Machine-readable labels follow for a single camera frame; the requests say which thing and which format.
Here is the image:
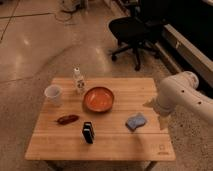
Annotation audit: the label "white long desk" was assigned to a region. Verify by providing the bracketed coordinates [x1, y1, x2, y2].
[162, 24, 213, 87]

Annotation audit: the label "black office chair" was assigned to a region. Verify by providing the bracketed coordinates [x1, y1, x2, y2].
[108, 0, 171, 71]

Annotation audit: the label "small spray bottle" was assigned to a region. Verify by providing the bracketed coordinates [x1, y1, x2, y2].
[73, 67, 85, 93]

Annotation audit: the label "orange bowl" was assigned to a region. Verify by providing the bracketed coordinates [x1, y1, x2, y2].
[83, 87, 114, 113]

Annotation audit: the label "black standing eraser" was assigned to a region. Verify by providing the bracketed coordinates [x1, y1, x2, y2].
[82, 122, 94, 144]

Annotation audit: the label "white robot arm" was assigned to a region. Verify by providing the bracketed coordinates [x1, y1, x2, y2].
[144, 71, 213, 130]

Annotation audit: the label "brown red spoon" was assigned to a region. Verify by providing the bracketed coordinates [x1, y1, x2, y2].
[56, 115, 79, 125]

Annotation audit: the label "clear plastic cup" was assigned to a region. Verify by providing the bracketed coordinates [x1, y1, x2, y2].
[44, 85, 62, 106]

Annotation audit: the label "wooden table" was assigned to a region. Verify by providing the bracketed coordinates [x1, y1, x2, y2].
[25, 78, 175, 162]

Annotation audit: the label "floor cables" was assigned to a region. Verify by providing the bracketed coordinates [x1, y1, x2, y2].
[54, 0, 88, 24]

